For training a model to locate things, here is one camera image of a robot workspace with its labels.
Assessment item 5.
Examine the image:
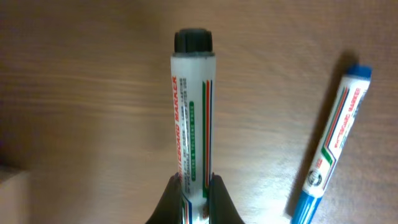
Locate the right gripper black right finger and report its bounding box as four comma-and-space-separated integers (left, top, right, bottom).
209, 174, 244, 224

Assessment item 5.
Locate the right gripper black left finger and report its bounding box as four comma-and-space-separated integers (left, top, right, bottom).
146, 174, 182, 224

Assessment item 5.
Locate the black whiteboard marker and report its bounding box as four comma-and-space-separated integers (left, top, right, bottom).
170, 28, 216, 223

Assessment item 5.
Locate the brown cardboard box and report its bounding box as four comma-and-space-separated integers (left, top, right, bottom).
1, 165, 30, 224

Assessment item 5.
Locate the blue whiteboard marker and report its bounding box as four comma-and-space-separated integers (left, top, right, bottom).
290, 64, 372, 224

